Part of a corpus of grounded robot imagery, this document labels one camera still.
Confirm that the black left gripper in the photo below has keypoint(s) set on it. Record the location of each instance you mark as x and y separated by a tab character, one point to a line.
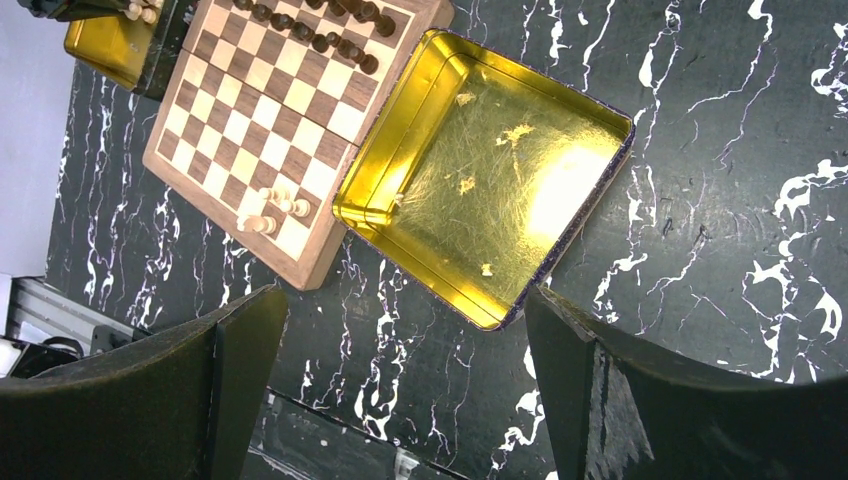
73	10

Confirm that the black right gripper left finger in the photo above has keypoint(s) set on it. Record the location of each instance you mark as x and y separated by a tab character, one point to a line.
179	404

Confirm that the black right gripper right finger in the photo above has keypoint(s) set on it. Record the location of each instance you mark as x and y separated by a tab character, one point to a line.
618	406

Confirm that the white chess piece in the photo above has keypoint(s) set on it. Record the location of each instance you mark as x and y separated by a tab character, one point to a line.
274	195
256	224
299	208

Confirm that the gold tin with white pieces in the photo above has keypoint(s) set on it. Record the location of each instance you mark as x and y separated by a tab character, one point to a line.
138	56

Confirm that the pile of white chess pieces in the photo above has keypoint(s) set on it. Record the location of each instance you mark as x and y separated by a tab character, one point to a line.
144	10

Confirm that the wooden chess board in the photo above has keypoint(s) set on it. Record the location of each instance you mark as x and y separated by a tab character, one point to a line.
281	94

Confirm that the empty gold square tin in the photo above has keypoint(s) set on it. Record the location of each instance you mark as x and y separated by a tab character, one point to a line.
478	173

